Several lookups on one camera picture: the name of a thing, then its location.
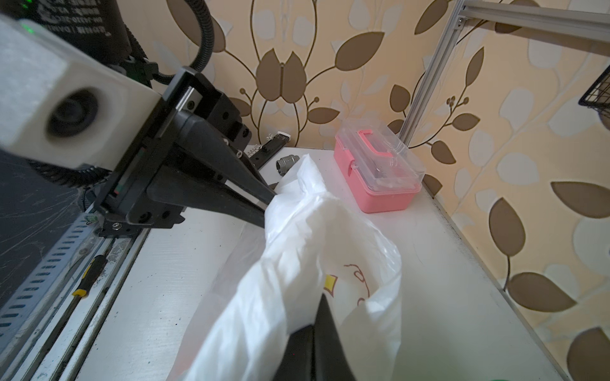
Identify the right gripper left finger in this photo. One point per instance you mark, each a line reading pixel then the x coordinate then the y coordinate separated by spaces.
pixel 298 362

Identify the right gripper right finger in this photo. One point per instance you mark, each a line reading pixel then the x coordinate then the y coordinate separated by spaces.
pixel 328 356

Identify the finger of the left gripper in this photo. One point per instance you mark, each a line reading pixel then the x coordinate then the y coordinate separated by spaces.
pixel 173 187
pixel 203 143

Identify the white printed plastic bag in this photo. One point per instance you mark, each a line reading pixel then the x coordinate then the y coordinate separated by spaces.
pixel 313 247

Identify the screwdriver on rail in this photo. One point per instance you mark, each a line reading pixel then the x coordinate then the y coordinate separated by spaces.
pixel 93 271

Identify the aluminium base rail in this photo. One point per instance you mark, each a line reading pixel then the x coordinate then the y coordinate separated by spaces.
pixel 34 309

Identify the small metal connector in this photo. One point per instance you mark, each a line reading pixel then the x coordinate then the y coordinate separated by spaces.
pixel 284 164

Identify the black wire basket back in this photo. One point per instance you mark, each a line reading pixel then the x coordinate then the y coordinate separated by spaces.
pixel 597 96

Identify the pink transparent storage box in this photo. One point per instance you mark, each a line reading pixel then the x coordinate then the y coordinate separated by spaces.
pixel 383 175

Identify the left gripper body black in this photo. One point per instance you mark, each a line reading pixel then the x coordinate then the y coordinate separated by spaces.
pixel 122 206

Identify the black white handheld device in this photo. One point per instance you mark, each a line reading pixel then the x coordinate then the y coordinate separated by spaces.
pixel 261 154

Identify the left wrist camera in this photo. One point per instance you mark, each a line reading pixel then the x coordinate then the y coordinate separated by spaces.
pixel 61 107

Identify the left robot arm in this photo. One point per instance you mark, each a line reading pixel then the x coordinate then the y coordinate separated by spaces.
pixel 96 28

